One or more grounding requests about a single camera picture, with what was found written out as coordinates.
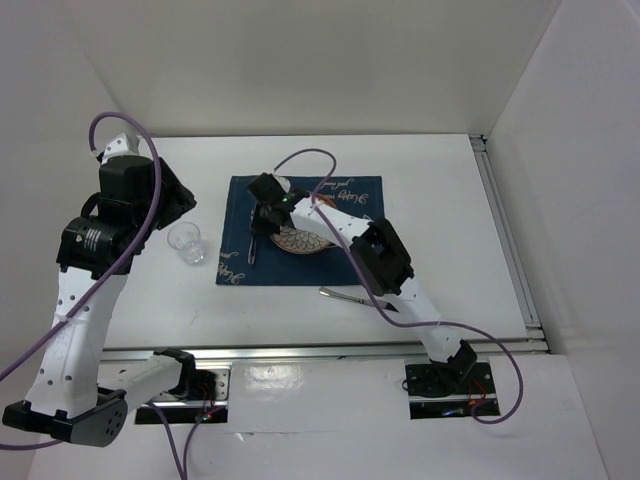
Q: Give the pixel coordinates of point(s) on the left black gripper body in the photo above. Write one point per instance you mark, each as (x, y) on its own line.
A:
(175, 199)

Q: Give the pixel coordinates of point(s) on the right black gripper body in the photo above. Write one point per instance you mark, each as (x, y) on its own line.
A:
(263, 223)

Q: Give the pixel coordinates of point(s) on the patterned ceramic plate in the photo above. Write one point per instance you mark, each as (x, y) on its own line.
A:
(300, 242)

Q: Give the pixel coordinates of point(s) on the silver fork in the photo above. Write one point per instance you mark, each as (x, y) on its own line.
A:
(252, 245)

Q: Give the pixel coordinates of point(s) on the navy blue fish placemat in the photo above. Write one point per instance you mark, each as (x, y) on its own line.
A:
(360, 196)

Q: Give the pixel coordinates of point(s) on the silver table knife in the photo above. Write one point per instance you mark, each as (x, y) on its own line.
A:
(329, 293)

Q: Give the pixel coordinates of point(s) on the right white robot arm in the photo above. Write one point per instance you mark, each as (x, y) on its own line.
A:
(382, 264)

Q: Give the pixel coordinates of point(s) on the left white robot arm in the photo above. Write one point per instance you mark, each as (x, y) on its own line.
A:
(66, 402)

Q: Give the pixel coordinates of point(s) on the clear drinking glass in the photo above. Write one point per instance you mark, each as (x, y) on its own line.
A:
(185, 239)

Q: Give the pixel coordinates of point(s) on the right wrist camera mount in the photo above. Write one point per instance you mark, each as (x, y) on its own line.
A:
(282, 181)

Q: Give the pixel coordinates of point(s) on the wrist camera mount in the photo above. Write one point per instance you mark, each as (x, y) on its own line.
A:
(282, 181)
(121, 145)

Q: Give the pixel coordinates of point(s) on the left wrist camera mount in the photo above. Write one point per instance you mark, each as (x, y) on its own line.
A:
(121, 145)

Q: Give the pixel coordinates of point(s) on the aluminium front rail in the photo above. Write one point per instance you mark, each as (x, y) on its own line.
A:
(326, 352)

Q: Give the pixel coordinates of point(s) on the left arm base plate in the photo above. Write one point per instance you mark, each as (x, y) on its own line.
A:
(207, 400)

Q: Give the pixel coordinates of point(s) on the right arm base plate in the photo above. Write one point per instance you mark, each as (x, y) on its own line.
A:
(428, 399)

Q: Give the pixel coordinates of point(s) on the aluminium side rail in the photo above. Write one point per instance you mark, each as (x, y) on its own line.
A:
(535, 334)

